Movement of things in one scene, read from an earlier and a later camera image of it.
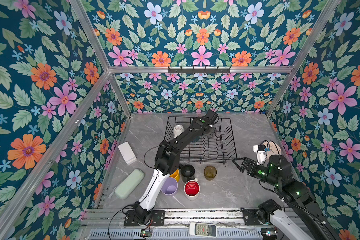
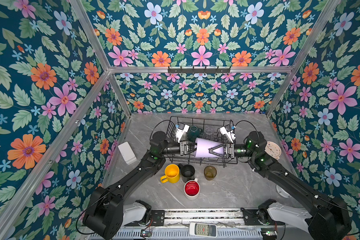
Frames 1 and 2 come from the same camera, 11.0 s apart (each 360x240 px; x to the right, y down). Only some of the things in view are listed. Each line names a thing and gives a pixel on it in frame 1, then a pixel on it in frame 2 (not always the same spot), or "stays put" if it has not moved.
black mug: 187,172 stays put
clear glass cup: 206,130 stays put
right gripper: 245,164 → 230,151
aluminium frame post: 82,13 stays put
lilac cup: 169,186 → 202,146
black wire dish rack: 219,148 stays put
